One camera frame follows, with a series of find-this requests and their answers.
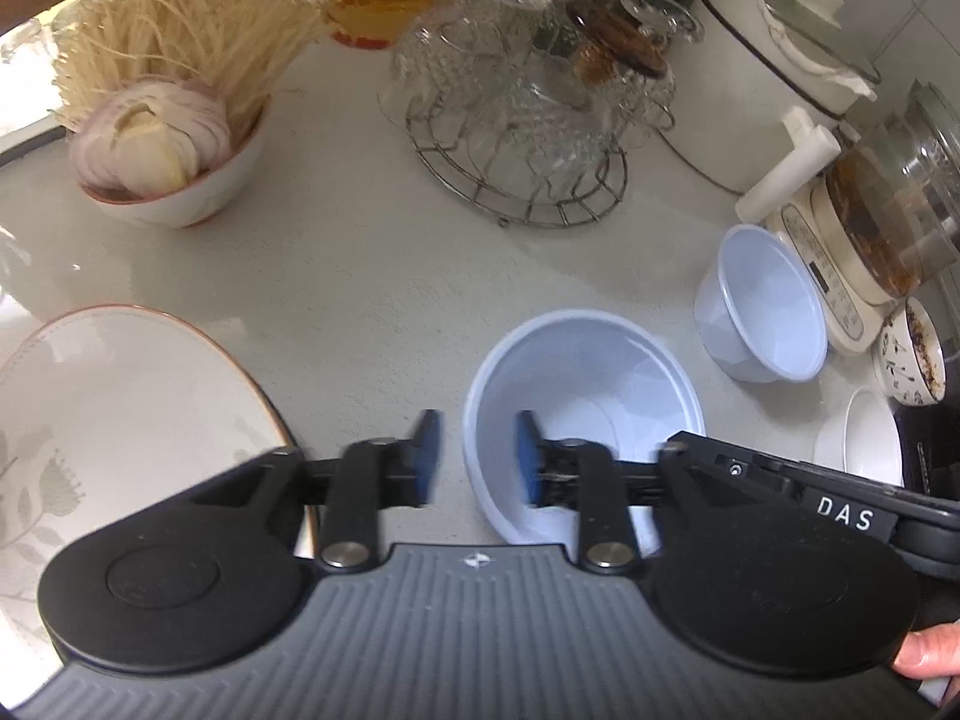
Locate garlic bulb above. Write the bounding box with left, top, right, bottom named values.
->
left=71, top=81, right=231, bottom=197

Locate pale blue plastic bowl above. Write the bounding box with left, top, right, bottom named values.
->
left=463, top=307, right=706, bottom=547
left=694, top=223, right=830, bottom=383

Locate glass teapot with brown lid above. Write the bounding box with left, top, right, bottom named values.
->
left=564, top=1, right=670, bottom=82

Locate person's right hand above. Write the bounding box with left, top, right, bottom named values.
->
left=891, top=621, right=960, bottom=704

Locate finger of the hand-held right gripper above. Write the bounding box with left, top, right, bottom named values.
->
left=662, top=430, right=797, bottom=494

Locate cluster of glass cups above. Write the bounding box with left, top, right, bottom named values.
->
left=379, top=0, right=706, bottom=188

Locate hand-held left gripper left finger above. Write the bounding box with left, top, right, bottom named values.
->
left=180, top=410, right=443, bottom=577

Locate glass health kettle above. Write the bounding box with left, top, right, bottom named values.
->
left=825, top=79, right=960, bottom=295

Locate black induction cooktop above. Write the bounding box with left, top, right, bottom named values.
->
left=896, top=345, right=960, bottom=497

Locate small white ceramic dish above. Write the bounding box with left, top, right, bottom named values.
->
left=814, top=386, right=906, bottom=490

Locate white electric cooking pot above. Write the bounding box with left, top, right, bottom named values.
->
left=686, top=0, right=880, bottom=222

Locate patterned cup with dark residue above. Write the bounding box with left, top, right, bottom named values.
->
left=874, top=296, right=947, bottom=407

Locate round wire cup rack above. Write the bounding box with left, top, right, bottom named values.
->
left=405, top=101, right=629, bottom=231

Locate white kettle heating base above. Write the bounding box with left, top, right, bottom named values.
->
left=765, top=180, right=905, bottom=359

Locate white plate with grey pattern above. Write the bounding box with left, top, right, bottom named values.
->
left=0, top=305, right=320, bottom=698

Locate enoki mushroom bunch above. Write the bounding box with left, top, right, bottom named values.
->
left=49, top=0, right=332, bottom=137

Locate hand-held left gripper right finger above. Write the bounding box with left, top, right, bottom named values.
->
left=514, top=410, right=785, bottom=577

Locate white bowl with pink rim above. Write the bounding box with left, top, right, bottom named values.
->
left=71, top=101, right=269, bottom=231

